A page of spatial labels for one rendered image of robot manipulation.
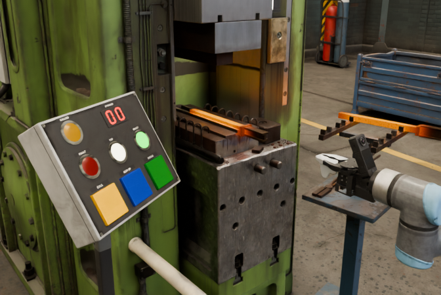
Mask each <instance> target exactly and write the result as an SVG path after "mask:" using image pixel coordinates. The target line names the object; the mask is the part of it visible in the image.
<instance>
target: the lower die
mask: <svg viewBox="0 0 441 295"><path fill-rule="evenodd" d="M176 106H185V107H188V108H191V109H199V110H202V111H205V112H207V113H210V114H213V115H216V116H219V117H222V118H225V119H228V120H231V121H234V122H237V123H240V124H243V125H248V124H249V123H246V122H243V121H240V120H237V119H233V118H231V117H227V116H225V115H221V114H219V113H215V112H213V111H209V110H207V109H203V108H200V107H197V106H194V105H192V104H188V105H182V104H178V105H176ZM176 115H178V116H179V117H180V118H181V117H185V118H186V120H187V121H189V120H192V121H193V122H194V124H196V123H200V124H201V125H202V127H204V126H208V127H209V129H210V133H208V129H207V128H204V129H203V131H202V137H203V148H204V149H206V150H208V151H211V152H213V153H216V154H217V155H220V156H222V157H227V156H229V155H233V154H236V153H239V152H243V151H246V150H249V149H253V148H254V147H255V146H259V141H258V140H254V139H252V138H249V137H246V136H240V130H239V129H236V128H234V127H230V126H228V125H225V124H222V123H219V122H216V121H214V120H211V119H208V118H205V117H202V116H200V115H196V114H195V113H191V112H189V111H185V110H183V109H180V108H176ZM178 121H179V118H178V117H177V121H175V136H177V137H178V135H179V130H178ZM194 131H195V143H196V145H197V146H199V147H200V145H201V130H200V126H199V125H196V126H195V129H194ZM180 137H181V139H183V140H185V138H186V135H185V120H184V119H181V120H180ZM187 139H188V141H189V142H190V143H192V142H193V127H192V122H189V123H188V124H187ZM234 150H236V152H235V153H234Z"/></svg>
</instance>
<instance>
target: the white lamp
mask: <svg viewBox="0 0 441 295"><path fill-rule="evenodd" d="M111 151H112V155H113V156H114V158H115V159H117V160H118V161H122V160H124V158H125V150H124V148H123V147H122V146H121V145H120V144H113V146H112V148H111Z"/></svg>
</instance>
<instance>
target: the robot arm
mask: <svg viewBox="0 0 441 295"><path fill-rule="evenodd" d="M348 141H349V144H350V146H351V149H352V152H353V154H354V157H355V159H354V158H352V157H347V156H342V155H333V154H324V153H323V154H320V155H316V160H317V161H319V163H320V168H321V173H322V176H323V177H324V178H327V177H328V176H329V174H332V175H335V174H337V173H338V177H337V183H335V191H337V192H339V193H342V194H344V195H347V196H349V197H352V196H353V195H355V196H357V197H359V198H362V199H365V200H367V201H369V202H372V203H374V202H376V201H378V202H380V203H383V204H385V205H388V206H390V207H392V208H395V209H397V210H399V211H400V218H399V223H398V232H397V237H396V243H395V255H396V257H397V259H398V260H399V261H400V262H402V263H403V264H405V265H406V266H409V267H412V268H415V269H428V268H430V267H431V266H432V264H433V263H434V261H433V258H435V257H438V256H441V186H438V185H437V184H435V183H430V182H426V181H424V180H420V179H418V178H414V177H412V176H408V175H406V174H402V173H400V172H396V171H394V170H391V169H388V168H385V169H383V170H377V167H376V165H375V162H374V160H373V157H372V154H371V152H370V149H369V146H368V143H367V140H366V137H365V135H364V134H358V135H355V136H352V137H350V138H349V139H348ZM339 186H340V189H341V190H344V189H346V193H343V192H342V191H339ZM352 191H353V192H352Z"/></svg>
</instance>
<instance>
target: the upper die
mask: <svg viewBox="0 0 441 295"><path fill-rule="evenodd" d="M261 23H262V20H248V21H237V22H217V23H206V24H200V23H193V22H181V21H173V33H174V47H180V48H184V49H191V50H198V51H202V52H208V53H213V54H219V53H225V52H236V51H242V50H253V49H260V48H261Z"/></svg>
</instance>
